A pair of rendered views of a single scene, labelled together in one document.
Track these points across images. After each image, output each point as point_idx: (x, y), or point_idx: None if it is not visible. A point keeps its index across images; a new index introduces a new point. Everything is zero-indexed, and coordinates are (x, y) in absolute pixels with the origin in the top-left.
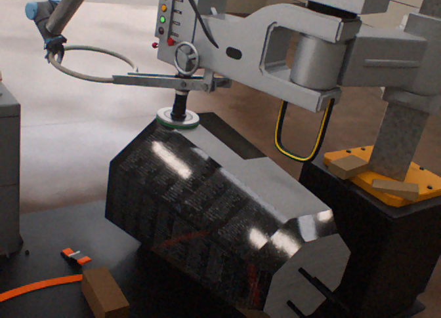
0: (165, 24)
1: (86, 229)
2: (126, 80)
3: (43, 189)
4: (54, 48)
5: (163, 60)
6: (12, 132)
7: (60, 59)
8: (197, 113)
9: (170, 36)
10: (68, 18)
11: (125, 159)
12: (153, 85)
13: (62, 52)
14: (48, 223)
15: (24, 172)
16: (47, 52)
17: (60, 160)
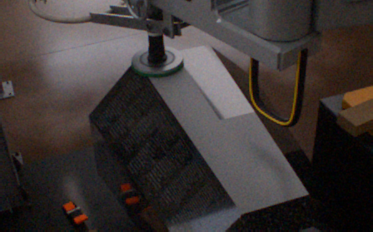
0: None
1: (94, 178)
2: (101, 18)
3: (60, 129)
4: None
5: (122, 0)
6: None
7: None
8: (186, 50)
9: None
10: None
11: (101, 115)
12: (124, 26)
13: None
14: (57, 172)
15: (46, 108)
16: None
17: (84, 91)
